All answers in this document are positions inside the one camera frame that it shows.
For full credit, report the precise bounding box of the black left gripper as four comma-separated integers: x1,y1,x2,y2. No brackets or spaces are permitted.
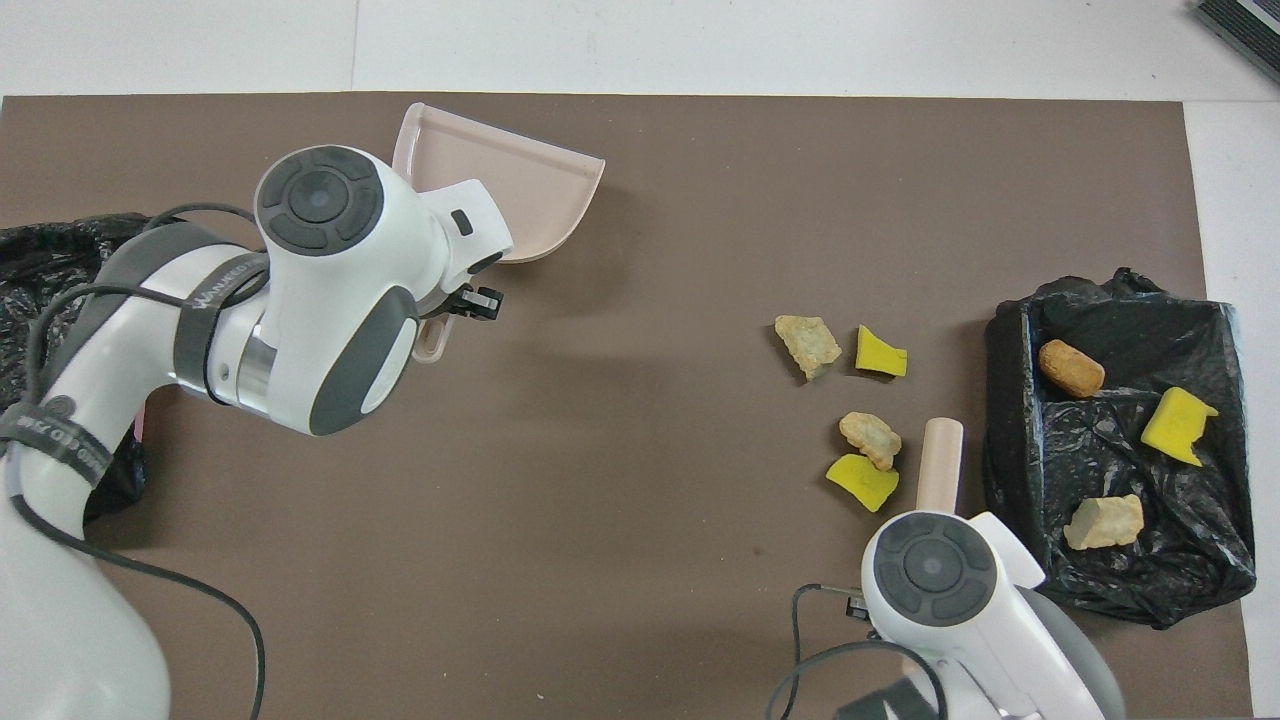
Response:
425,285,504,321

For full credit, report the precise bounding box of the beige plastic dustpan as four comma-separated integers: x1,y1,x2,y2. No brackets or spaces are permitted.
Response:
391,102,607,364

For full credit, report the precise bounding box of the beige brush with black bristles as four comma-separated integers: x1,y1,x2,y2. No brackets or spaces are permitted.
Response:
915,418,965,516

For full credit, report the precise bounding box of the pale bread piece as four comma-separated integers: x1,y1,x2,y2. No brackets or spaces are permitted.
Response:
838,412,903,471

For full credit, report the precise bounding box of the small yellow sponge piece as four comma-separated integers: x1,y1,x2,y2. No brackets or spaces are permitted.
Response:
855,324,909,378

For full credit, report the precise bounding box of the sliced golden bread piece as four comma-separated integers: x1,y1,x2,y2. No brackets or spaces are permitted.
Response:
1062,494,1145,552

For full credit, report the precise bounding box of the blocky pale bread chunk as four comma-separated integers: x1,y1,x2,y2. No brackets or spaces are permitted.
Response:
774,314,843,382

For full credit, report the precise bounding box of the brown fried bread roll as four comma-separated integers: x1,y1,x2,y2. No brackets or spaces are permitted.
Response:
1037,339,1107,399

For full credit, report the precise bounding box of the notched yellow sponge piece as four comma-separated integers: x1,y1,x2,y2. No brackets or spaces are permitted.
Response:
1140,386,1220,468

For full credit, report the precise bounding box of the black bag lined pink bin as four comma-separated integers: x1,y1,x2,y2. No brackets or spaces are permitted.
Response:
0,213,176,521

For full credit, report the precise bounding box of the brown table mat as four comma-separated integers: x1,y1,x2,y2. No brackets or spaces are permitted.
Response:
0,93,1253,720

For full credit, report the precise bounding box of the dark ribbed panel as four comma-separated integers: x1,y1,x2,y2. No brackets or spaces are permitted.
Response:
1193,0,1280,86

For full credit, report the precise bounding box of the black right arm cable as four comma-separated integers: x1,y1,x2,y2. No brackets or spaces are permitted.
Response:
765,583,951,720

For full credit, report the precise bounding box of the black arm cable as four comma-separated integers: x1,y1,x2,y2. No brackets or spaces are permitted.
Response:
0,203,268,720
765,583,951,720

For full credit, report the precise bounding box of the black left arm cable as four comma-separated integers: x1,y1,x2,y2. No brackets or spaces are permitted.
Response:
0,203,268,720

